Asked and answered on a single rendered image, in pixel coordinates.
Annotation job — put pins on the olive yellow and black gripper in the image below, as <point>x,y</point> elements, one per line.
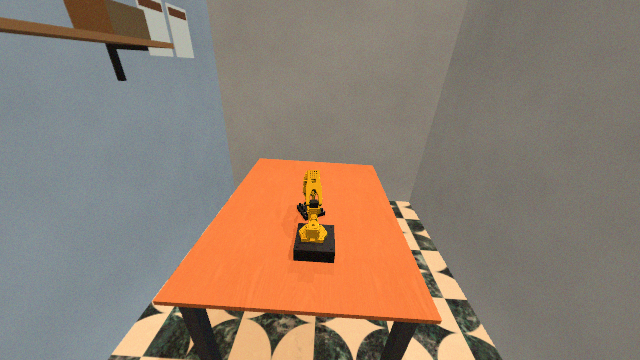
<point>313,193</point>

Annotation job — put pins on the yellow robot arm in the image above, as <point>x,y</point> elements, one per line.
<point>311,182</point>

